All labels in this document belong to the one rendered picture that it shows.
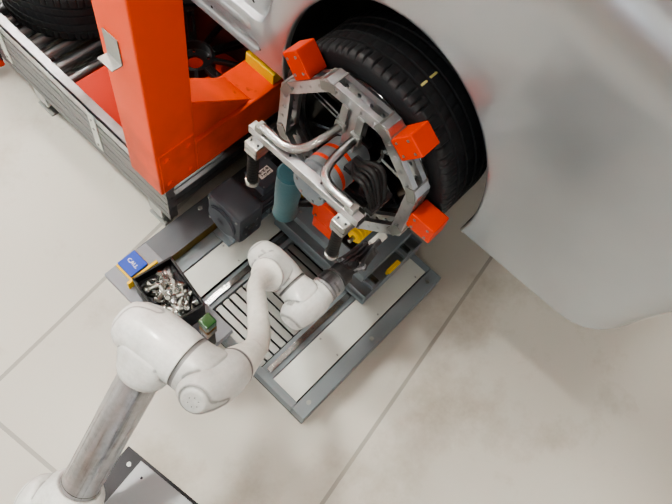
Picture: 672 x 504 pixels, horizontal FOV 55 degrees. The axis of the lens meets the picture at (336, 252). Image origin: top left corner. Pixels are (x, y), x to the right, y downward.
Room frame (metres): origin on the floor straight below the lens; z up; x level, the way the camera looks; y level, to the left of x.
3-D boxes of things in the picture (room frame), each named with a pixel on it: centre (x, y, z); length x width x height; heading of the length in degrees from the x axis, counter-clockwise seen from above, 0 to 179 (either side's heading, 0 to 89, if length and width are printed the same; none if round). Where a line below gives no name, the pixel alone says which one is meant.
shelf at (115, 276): (0.70, 0.47, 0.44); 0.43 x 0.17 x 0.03; 63
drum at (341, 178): (1.11, 0.09, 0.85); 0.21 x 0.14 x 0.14; 153
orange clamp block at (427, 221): (1.04, -0.23, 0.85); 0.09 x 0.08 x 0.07; 63
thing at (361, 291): (1.33, -0.02, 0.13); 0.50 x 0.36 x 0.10; 63
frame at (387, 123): (1.18, 0.05, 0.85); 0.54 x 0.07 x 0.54; 63
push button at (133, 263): (0.77, 0.62, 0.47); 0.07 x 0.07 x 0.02; 63
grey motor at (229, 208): (1.28, 0.35, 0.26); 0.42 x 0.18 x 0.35; 153
